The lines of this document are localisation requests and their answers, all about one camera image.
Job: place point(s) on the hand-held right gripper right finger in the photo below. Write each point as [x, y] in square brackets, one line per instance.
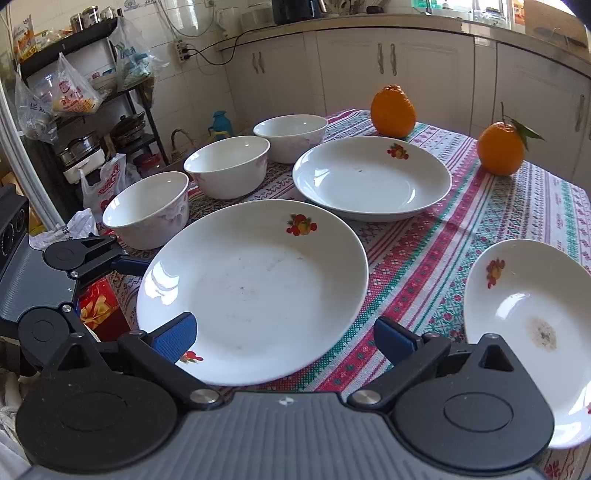
[392, 341]

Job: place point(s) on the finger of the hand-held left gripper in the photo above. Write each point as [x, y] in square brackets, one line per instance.
[78, 321]
[136, 267]

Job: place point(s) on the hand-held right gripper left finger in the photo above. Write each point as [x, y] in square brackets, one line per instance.
[178, 334]

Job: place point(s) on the white ceramic bowl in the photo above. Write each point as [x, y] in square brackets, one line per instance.
[226, 170]
[291, 138]
[147, 212]

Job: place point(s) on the white fruit print plate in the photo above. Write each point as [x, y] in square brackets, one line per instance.
[531, 295]
[258, 286]
[369, 180]

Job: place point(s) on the red and gold box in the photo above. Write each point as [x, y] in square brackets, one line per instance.
[97, 304]

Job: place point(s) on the crumpled white plastic bag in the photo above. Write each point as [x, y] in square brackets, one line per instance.
[74, 228]

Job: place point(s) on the red green patterned tablecloth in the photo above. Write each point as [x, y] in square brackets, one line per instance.
[415, 258]

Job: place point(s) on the red and white plastic bag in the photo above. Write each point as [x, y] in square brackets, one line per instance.
[108, 184]

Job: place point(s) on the red lid jar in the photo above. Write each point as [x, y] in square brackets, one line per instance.
[150, 164]

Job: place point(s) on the silver electric pot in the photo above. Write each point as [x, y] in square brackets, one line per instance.
[83, 154]

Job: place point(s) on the wicker basket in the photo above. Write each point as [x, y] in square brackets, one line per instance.
[182, 138]

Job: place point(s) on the black cooking pot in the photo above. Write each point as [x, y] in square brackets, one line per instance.
[128, 129]

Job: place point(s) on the blue thermos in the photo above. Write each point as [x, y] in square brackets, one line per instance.
[222, 127]

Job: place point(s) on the clear blue print plastic bag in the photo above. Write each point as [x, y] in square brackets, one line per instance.
[34, 110]

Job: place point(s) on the clear red yellow print bag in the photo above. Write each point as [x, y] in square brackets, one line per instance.
[76, 94]

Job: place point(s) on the white blue print plastic bag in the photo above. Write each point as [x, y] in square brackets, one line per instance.
[131, 57]

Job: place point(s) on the white power strip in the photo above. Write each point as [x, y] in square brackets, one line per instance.
[182, 50]

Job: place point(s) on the orange with leaf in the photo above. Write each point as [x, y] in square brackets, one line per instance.
[501, 147]

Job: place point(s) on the orange without leaf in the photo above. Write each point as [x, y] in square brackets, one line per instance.
[392, 113]

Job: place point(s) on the black metal shelf rack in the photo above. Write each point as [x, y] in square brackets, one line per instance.
[69, 44]

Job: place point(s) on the yellow snack packet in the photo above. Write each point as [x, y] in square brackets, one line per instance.
[24, 44]

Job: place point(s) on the steel jar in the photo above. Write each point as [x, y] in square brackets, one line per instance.
[107, 14]
[91, 15]
[77, 22]

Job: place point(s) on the white electric kettle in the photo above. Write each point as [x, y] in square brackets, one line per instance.
[227, 22]

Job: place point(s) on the white kitchen cabinet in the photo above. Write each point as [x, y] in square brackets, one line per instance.
[346, 69]

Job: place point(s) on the black kitchen appliance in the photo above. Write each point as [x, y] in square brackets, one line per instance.
[295, 11]

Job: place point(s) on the beige kitchen countertop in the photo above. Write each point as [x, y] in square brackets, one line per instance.
[369, 24]

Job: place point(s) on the brown cardboard box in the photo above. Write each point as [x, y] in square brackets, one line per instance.
[554, 18]

